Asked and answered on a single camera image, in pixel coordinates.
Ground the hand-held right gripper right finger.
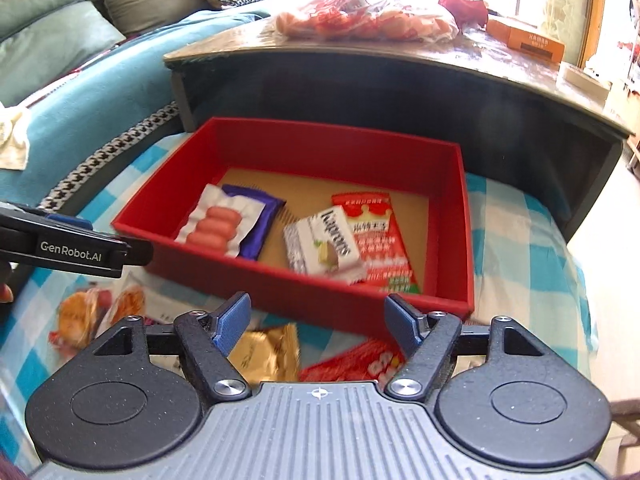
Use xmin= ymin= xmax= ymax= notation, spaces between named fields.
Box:
xmin=384 ymin=294 xmax=556 ymax=405

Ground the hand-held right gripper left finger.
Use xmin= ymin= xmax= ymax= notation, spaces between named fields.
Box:
xmin=82 ymin=291 xmax=252 ymax=405

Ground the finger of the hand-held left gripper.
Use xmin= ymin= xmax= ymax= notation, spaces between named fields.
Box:
xmin=0 ymin=202 xmax=94 ymax=234
xmin=124 ymin=240 xmax=155 ymax=267

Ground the gold snack packet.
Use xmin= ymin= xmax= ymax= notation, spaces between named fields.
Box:
xmin=227 ymin=322 xmax=302 ymax=383

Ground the crinkled red snack packet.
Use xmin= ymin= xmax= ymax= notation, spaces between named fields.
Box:
xmin=299 ymin=337 xmax=406 ymax=383

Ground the long red spicy strip packet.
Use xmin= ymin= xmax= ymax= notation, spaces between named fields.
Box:
xmin=331 ymin=191 xmax=422 ymax=295

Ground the clear brown bun packet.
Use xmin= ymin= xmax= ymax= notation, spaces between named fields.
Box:
xmin=49 ymin=287 xmax=108 ymax=352

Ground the white wafer packet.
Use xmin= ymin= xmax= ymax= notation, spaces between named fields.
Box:
xmin=283 ymin=205 xmax=368 ymax=286

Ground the red cardboard box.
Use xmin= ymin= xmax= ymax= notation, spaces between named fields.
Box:
xmin=111 ymin=116 xmax=476 ymax=322

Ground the clear bag of red snacks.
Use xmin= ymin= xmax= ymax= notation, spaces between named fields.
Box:
xmin=274 ymin=0 xmax=460 ymax=43

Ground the white cloth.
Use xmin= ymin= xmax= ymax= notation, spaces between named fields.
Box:
xmin=0 ymin=105 xmax=33 ymax=171

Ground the blue checkered tablecloth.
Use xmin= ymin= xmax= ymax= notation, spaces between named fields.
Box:
xmin=0 ymin=132 xmax=598 ymax=466

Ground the teal blanket with houndstooth trim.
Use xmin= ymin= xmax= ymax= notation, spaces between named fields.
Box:
xmin=0 ymin=7 xmax=273 ymax=211

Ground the green pillow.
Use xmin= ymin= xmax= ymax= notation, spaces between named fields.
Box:
xmin=0 ymin=2 xmax=127 ymax=108

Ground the dark coffee table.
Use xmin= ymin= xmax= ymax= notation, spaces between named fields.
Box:
xmin=164 ymin=7 xmax=640 ymax=241

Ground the grey-green sofa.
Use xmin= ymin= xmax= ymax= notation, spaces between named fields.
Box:
xmin=0 ymin=0 xmax=281 ymax=111

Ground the beige tape roll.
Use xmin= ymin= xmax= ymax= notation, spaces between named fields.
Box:
xmin=557 ymin=60 xmax=613 ymax=106

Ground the orange cardboard box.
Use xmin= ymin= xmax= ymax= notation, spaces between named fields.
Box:
xmin=486 ymin=14 xmax=566 ymax=65

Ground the red cloth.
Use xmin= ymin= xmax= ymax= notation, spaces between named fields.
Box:
xmin=439 ymin=0 xmax=490 ymax=28

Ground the pale patterned curtain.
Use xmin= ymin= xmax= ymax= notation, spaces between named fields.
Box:
xmin=542 ymin=0 xmax=608 ymax=61

